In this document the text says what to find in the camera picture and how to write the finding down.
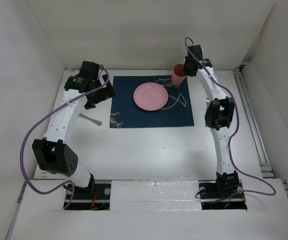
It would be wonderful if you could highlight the pink plastic cup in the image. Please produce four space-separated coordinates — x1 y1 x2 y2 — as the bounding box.
171 63 186 86

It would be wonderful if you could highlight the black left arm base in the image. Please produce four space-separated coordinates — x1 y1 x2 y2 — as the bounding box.
63 175 112 211

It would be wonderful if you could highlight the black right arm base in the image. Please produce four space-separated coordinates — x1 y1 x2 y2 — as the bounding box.
195 172 247 210

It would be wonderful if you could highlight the pink plastic plate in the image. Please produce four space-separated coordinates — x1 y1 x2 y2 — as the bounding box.
133 82 168 111

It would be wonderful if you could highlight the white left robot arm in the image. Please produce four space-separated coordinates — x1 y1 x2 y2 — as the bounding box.
32 61 115 198

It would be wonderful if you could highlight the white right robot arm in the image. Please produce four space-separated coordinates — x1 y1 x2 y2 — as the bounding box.
183 45 239 197

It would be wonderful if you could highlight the dark blue cloth placemat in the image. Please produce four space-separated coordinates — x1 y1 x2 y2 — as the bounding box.
110 75 194 129

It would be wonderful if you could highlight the aluminium rail front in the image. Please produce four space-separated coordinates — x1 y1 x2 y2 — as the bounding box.
66 178 247 201

